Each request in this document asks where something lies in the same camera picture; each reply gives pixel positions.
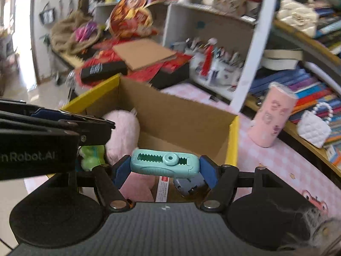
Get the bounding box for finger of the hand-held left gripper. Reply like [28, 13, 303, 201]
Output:
[0, 99, 73, 122]
[0, 113, 116, 146]

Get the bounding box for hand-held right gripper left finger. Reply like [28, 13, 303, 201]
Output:
[68, 155, 134, 213]

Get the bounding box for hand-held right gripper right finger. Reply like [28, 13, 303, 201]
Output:
[198, 155, 289, 213]

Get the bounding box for green plastic toy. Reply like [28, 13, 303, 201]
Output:
[78, 144, 105, 171]

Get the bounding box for grey toy car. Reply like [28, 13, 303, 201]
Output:
[173, 177, 208, 198]

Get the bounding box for large pink plush toy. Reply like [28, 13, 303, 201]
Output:
[103, 109, 156, 203]

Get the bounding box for white red-label packet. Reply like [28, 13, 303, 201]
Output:
[155, 176, 171, 203]

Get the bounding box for yellow cardboard box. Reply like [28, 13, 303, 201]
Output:
[46, 73, 240, 203]

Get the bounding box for black electronic keyboard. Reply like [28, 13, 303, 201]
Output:
[52, 48, 86, 70]

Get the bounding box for pink checked tablecloth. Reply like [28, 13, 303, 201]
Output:
[24, 83, 341, 246]

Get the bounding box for black long box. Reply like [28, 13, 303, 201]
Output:
[80, 60, 128, 84]

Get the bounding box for brown fuzzy cloth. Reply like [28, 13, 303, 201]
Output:
[51, 9, 103, 55]

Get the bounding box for red festive paper pile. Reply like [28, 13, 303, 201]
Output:
[75, 39, 194, 83]

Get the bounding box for pink sticker tumbler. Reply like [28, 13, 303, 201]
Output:
[248, 83, 299, 148]

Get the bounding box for pink purple foil ribbon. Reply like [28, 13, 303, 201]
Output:
[75, 21, 99, 43]

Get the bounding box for brown cardboard sheet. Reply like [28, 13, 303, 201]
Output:
[112, 39, 178, 72]

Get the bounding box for black flat box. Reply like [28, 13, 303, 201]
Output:
[149, 63, 190, 90]

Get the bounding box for wooden bookshelf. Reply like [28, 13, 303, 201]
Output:
[240, 0, 341, 176]

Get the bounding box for white pen holder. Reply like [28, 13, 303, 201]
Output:
[210, 48, 246, 86]
[184, 39, 211, 67]

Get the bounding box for red tassel ornament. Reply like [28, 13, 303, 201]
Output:
[201, 39, 217, 76]

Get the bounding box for white shelf unit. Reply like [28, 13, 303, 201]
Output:
[93, 0, 280, 112]

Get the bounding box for red fortune god decoration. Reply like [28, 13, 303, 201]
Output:
[108, 0, 160, 38]

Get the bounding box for grey fuzzy clothing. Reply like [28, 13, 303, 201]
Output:
[277, 203, 341, 256]

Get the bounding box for white blue small carton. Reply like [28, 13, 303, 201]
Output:
[326, 145, 341, 166]

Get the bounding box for row of colourful books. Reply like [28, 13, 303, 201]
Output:
[249, 68, 341, 171]
[314, 5, 341, 55]

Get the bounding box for thick cream paperback book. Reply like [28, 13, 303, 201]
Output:
[262, 49, 304, 71]

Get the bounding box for white quilted pearl-handle handbag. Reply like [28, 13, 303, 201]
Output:
[296, 101, 333, 148]

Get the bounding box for cream quilted pearl-handle handbag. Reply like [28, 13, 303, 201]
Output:
[276, 0, 319, 36]

